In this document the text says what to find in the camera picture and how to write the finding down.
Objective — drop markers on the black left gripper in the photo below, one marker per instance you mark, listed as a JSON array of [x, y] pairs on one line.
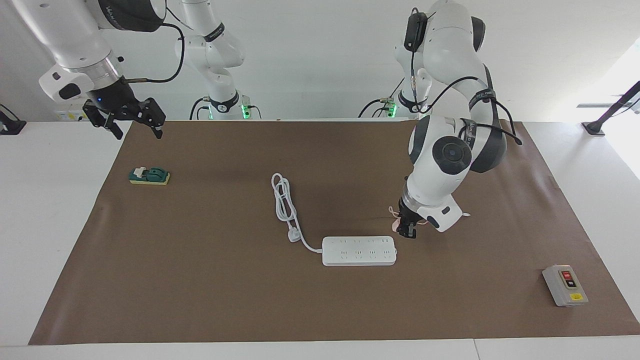
[[407, 214]]

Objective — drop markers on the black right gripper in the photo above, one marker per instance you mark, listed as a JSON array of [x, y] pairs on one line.
[[117, 102]]

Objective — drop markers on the pink charger plug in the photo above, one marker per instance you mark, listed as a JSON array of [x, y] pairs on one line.
[[395, 226]]

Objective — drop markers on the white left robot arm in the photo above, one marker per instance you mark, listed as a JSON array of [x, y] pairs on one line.
[[440, 170]]

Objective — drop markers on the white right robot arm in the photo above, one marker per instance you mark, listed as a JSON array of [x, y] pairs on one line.
[[70, 40]]

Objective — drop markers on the white power strip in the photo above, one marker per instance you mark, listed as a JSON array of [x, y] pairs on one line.
[[359, 251]]

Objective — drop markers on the brown table mat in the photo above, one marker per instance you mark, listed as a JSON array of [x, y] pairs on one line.
[[200, 300]]

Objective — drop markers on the white wall socket box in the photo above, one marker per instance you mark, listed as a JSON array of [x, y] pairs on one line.
[[70, 116]]

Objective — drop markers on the green knife switch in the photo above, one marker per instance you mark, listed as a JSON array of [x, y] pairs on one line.
[[150, 175]]

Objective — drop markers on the black clamp bracket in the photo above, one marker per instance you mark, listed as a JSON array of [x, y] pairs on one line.
[[11, 125]]

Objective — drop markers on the grey on-off switch box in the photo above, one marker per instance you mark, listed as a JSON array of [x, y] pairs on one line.
[[565, 286]]

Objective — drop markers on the black camera stand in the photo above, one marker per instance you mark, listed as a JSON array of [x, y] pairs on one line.
[[610, 112]]

